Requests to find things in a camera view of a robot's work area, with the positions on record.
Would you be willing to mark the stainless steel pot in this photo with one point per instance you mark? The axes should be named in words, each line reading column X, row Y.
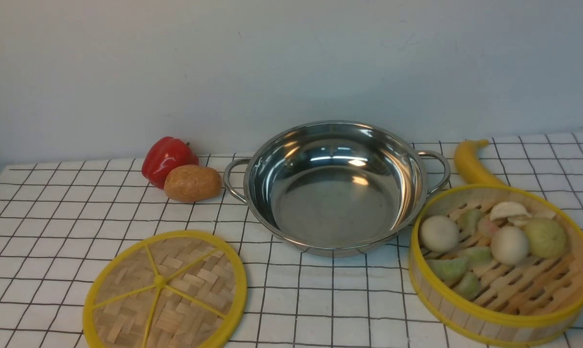
column 336, row 188

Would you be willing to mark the white folded dumpling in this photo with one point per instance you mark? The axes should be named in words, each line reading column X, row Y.
column 514, row 212

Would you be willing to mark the yellow bamboo steamer basket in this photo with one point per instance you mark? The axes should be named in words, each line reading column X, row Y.
column 524, row 305

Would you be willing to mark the yellow banana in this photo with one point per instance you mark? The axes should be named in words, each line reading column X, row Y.
column 469, row 166

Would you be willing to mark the green dumpling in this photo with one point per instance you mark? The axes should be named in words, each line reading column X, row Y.
column 468, row 287
column 469, row 220
column 476, row 256
column 449, row 270

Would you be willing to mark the pink dumpling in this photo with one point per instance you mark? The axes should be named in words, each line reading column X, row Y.
column 487, row 228

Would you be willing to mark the white round bun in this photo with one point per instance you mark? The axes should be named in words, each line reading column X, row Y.
column 510, row 245
column 439, row 234

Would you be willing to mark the white round bun right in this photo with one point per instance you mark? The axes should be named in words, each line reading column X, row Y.
column 510, row 245

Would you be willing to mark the green round bun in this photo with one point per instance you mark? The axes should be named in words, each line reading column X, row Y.
column 547, row 238

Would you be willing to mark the white round bun left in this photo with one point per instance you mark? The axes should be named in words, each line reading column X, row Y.
column 439, row 234

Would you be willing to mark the green dumpling front left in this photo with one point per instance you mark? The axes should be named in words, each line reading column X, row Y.
column 449, row 270

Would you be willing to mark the red bell pepper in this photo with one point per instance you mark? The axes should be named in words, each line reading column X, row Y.
column 165, row 155

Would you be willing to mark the brown potato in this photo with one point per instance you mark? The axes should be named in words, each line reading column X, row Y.
column 192, row 183

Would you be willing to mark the yellow woven steamer lid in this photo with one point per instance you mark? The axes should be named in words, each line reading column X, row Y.
column 179, row 289

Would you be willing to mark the green dumpling back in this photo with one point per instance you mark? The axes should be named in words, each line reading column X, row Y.
column 469, row 220

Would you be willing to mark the green dumpling middle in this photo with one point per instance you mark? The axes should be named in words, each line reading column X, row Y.
column 476, row 256

